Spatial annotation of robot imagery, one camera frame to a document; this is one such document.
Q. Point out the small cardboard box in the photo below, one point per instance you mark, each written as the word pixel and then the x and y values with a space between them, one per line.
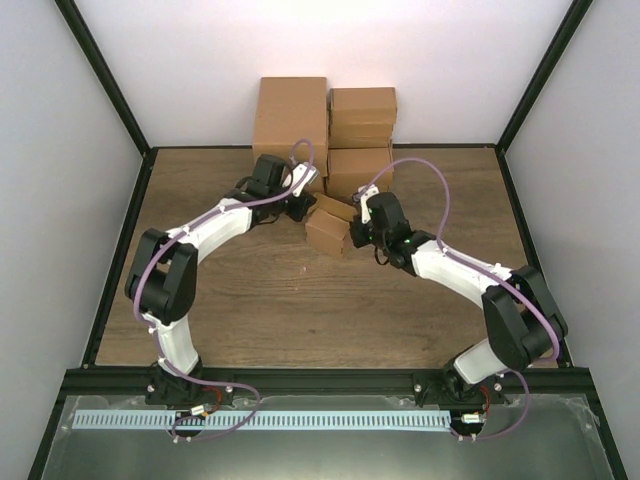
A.
pixel 363 105
pixel 342 191
pixel 347 166
pixel 360 135

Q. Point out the top small cardboard box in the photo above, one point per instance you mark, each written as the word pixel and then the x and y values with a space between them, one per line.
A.
pixel 363 105

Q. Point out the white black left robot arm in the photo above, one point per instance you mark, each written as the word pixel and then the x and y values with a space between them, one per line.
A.
pixel 162 280

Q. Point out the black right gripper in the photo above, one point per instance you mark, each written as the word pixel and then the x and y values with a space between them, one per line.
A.
pixel 358 239

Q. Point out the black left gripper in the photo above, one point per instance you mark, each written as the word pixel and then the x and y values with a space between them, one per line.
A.
pixel 306 201

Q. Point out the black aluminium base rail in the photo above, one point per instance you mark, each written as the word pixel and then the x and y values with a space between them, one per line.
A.
pixel 426 386

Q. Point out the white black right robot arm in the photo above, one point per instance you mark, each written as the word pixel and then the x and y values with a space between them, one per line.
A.
pixel 522 319

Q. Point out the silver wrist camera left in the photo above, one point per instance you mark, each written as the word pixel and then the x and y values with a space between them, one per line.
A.
pixel 303 174

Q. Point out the light blue slotted cable duct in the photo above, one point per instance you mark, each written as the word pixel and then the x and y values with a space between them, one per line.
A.
pixel 415 420

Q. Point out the top large cardboard box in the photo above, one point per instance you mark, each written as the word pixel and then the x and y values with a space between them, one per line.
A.
pixel 290 109

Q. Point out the bottom small cardboard box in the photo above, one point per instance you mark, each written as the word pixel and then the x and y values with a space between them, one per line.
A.
pixel 342 191

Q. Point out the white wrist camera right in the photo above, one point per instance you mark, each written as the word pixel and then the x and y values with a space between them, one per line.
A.
pixel 362 196

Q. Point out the upper small cardboard box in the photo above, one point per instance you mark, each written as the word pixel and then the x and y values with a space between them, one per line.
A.
pixel 360 135

